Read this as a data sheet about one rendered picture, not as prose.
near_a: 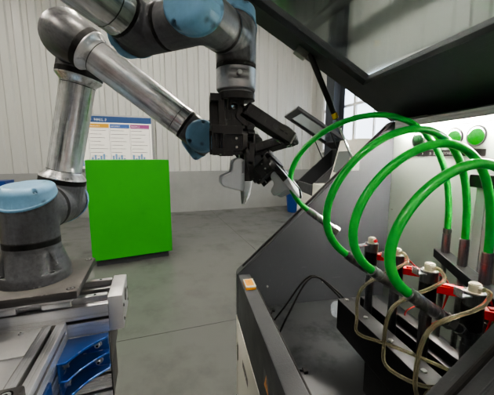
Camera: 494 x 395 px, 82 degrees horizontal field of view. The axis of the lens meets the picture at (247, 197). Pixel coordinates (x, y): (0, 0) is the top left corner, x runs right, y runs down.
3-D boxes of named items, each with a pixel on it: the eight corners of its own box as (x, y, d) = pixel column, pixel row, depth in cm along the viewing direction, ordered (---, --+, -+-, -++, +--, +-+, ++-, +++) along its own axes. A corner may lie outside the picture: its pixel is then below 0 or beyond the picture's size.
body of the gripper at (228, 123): (209, 157, 58) (208, 97, 57) (250, 157, 60) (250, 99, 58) (212, 157, 51) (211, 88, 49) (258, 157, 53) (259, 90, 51)
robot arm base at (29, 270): (-20, 296, 60) (-27, 251, 58) (12, 269, 74) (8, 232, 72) (63, 285, 64) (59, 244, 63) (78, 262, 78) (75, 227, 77)
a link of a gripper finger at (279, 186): (285, 208, 73) (265, 183, 77) (303, 193, 71) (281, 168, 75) (281, 207, 70) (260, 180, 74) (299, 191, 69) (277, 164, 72)
